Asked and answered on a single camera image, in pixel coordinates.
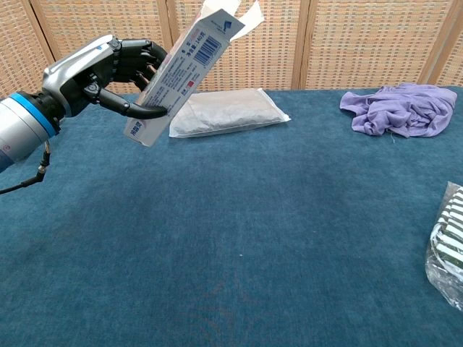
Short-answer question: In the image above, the teal table cloth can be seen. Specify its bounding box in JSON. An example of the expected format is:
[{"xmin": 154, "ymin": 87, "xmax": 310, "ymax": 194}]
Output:
[{"xmin": 0, "ymin": 86, "xmax": 463, "ymax": 347}]

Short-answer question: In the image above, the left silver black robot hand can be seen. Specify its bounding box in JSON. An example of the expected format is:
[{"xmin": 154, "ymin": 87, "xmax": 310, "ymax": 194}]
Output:
[{"xmin": 41, "ymin": 34, "xmax": 169, "ymax": 121}]

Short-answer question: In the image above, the grey fabric in clear bag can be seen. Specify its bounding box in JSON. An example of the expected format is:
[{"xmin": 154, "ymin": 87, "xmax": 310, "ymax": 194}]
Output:
[{"xmin": 169, "ymin": 87, "xmax": 292, "ymax": 139}]

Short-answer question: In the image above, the floral toothpaste carton box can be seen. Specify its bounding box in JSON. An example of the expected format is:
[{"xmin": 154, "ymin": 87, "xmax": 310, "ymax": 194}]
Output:
[{"xmin": 123, "ymin": 0, "xmax": 264, "ymax": 147}]

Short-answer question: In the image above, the crumpled purple cloth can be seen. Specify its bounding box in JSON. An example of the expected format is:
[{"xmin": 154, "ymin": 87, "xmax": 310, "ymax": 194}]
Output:
[{"xmin": 339, "ymin": 82, "xmax": 459, "ymax": 139}]

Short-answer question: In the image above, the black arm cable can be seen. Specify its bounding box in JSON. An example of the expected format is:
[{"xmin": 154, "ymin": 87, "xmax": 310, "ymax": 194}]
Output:
[{"xmin": 0, "ymin": 140, "xmax": 51, "ymax": 196}]

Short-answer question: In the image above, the green striped cloth in bag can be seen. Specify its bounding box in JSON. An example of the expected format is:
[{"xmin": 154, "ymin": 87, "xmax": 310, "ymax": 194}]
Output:
[{"xmin": 425, "ymin": 181, "xmax": 463, "ymax": 312}]

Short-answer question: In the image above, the woven rattan folding screen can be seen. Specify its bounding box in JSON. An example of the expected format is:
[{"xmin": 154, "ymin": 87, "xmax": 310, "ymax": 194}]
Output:
[{"xmin": 0, "ymin": 0, "xmax": 463, "ymax": 99}]

